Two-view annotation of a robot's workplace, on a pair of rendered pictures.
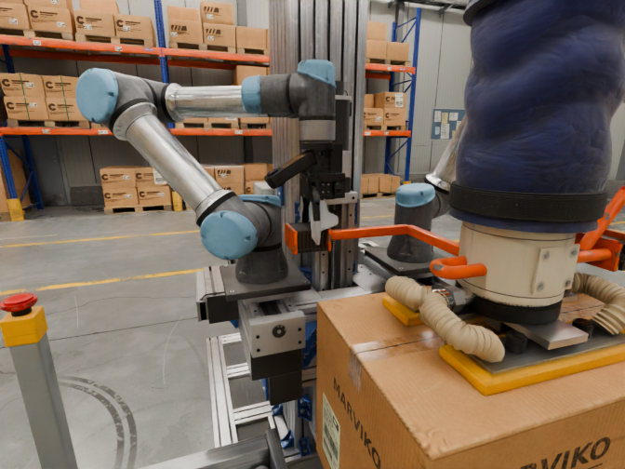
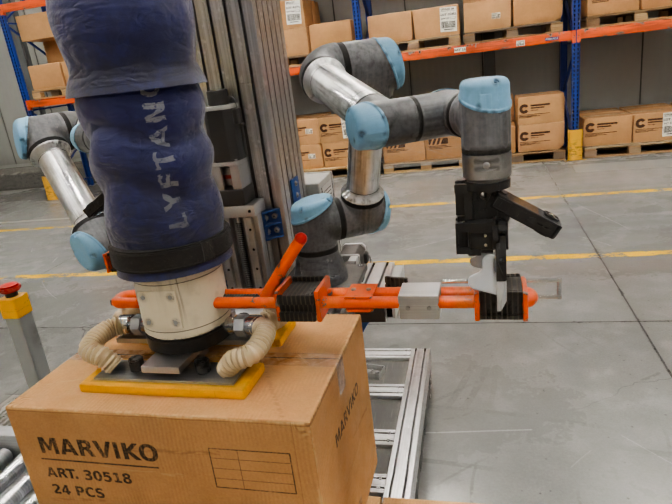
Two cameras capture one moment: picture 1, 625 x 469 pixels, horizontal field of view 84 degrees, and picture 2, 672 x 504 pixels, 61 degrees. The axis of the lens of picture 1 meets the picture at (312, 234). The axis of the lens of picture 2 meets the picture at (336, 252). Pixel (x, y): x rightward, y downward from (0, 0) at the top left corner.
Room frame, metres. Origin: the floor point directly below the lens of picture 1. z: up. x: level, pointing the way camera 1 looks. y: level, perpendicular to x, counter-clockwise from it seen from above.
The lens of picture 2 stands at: (-0.11, -1.19, 1.61)
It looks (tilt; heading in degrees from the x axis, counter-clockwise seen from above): 18 degrees down; 34
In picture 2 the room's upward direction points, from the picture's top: 7 degrees counter-clockwise
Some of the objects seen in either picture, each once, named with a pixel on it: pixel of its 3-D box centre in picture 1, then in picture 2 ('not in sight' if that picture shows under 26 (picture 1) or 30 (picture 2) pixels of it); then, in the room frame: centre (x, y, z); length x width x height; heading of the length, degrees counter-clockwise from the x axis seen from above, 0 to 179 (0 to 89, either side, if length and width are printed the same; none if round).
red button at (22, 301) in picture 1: (19, 305); (10, 290); (0.76, 0.71, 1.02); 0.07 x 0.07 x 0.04
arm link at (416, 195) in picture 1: (415, 206); (315, 221); (1.09, -0.33, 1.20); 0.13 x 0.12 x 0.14; 139
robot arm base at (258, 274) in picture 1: (261, 257); not in sight; (0.92, 0.14, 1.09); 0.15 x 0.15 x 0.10
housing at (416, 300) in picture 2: not in sight; (420, 300); (0.72, -0.80, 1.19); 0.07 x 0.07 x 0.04; 17
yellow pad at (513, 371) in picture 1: (549, 341); (170, 370); (0.49, -0.38, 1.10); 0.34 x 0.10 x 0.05; 107
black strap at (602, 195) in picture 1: (518, 196); (172, 242); (0.58, -0.35, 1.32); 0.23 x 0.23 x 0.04
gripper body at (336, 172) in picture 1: (320, 171); not in sight; (0.75, -0.02, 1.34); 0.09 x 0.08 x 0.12; 107
